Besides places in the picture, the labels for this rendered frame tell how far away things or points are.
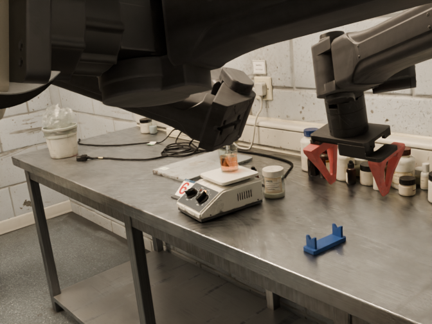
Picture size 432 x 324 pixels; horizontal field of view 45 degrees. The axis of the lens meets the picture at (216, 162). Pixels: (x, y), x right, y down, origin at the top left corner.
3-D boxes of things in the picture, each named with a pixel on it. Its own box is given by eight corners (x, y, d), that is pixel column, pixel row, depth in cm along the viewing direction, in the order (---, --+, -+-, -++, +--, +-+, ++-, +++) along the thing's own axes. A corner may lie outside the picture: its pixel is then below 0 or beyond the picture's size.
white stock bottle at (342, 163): (346, 182, 148) (345, 149, 146) (332, 179, 153) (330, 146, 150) (359, 178, 151) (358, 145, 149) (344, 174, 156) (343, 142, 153)
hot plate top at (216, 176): (222, 186, 131) (222, 182, 131) (198, 177, 141) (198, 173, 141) (260, 175, 137) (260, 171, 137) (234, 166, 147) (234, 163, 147)
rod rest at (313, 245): (314, 256, 107) (313, 240, 106) (302, 251, 110) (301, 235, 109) (346, 240, 113) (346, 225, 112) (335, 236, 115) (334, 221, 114)
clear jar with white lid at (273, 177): (265, 192, 147) (263, 166, 145) (286, 191, 146) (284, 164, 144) (263, 200, 141) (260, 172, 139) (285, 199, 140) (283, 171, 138)
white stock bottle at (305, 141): (308, 173, 160) (306, 132, 156) (297, 168, 167) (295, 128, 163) (328, 170, 162) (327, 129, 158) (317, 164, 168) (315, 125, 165)
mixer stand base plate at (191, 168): (186, 182, 163) (186, 179, 163) (151, 172, 178) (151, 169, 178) (254, 159, 181) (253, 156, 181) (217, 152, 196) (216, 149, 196)
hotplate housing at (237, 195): (201, 224, 129) (197, 194, 127) (176, 210, 140) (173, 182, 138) (270, 200, 140) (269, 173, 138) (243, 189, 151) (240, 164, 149)
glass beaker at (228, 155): (235, 168, 144) (233, 140, 142) (242, 173, 139) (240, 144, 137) (215, 172, 142) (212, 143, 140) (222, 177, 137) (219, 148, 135)
